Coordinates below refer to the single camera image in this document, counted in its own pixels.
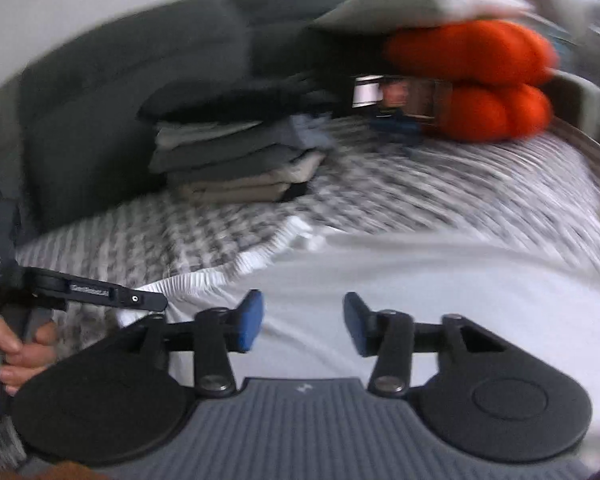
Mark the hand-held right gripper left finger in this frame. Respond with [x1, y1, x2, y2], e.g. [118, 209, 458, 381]
[115, 289, 266, 398]

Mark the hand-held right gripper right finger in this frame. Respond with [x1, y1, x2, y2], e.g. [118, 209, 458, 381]
[343, 291, 511, 398]

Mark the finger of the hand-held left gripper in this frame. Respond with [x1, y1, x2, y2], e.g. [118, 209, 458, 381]
[24, 267, 168, 312]

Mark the white shirt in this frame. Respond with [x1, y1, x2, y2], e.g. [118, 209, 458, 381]
[117, 215, 600, 443]

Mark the stack of folded clothes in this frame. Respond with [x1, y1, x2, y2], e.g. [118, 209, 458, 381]
[136, 76, 342, 207]

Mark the person's left hand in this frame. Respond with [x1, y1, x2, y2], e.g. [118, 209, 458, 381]
[0, 309, 61, 395]

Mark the grey checked sofa cover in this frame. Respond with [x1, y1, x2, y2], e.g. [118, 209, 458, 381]
[15, 110, 600, 341]

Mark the blue phone stand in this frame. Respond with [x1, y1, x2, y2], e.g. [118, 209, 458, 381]
[369, 112, 424, 148]

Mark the grey sofa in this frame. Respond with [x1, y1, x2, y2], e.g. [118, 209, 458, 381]
[0, 0, 397, 242]

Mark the smartphone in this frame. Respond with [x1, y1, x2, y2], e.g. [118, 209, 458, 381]
[349, 73, 454, 122]

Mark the orange pumpkin cushion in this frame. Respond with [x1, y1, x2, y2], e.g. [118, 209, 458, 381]
[384, 18, 562, 87]
[421, 81, 554, 143]

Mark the white pillow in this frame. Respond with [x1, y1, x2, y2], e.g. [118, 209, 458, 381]
[309, 0, 532, 37]

